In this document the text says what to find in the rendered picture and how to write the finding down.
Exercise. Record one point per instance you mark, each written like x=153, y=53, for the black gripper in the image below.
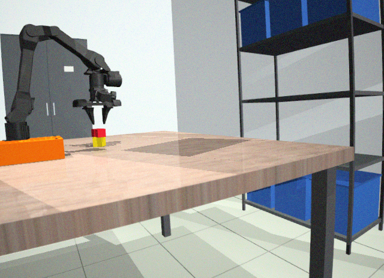
x=87, y=105

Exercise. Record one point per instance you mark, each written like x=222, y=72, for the yellow cube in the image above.
x=99, y=141

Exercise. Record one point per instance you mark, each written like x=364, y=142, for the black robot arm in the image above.
x=16, y=128

